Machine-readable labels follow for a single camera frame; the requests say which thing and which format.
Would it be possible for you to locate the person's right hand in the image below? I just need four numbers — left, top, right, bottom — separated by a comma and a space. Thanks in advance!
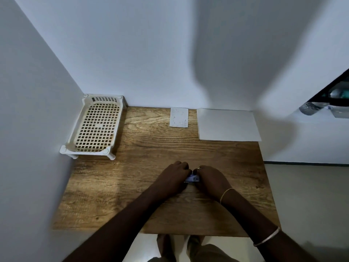
192, 165, 233, 203

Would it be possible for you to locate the person's left hand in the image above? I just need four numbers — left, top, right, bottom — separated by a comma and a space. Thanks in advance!
150, 161, 192, 199

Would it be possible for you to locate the person's right forearm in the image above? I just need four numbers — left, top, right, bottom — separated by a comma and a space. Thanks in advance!
220, 189, 319, 262

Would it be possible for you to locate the person's left forearm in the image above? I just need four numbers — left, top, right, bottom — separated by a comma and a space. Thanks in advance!
62, 188, 164, 262

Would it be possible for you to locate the thin gold bangle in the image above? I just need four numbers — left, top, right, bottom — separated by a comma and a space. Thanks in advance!
219, 188, 235, 204

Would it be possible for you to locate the small white paper card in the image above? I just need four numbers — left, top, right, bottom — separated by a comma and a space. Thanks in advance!
169, 107, 189, 128

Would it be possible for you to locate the large white paper sheet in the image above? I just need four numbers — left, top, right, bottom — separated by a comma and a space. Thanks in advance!
196, 108, 262, 142

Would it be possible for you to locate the person's right foot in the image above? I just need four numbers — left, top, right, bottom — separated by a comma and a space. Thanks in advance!
187, 235, 208, 262

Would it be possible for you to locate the person's foot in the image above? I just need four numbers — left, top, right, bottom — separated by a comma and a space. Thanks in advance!
157, 234, 177, 262
187, 235, 208, 262

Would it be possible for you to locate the person's left foot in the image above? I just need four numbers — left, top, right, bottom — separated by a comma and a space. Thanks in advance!
157, 234, 177, 262

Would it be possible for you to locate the white gold bangle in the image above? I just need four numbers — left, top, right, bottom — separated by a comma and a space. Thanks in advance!
253, 226, 281, 247

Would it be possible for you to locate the cream plastic basket tray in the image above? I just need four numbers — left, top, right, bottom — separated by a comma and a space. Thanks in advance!
60, 94, 128, 161

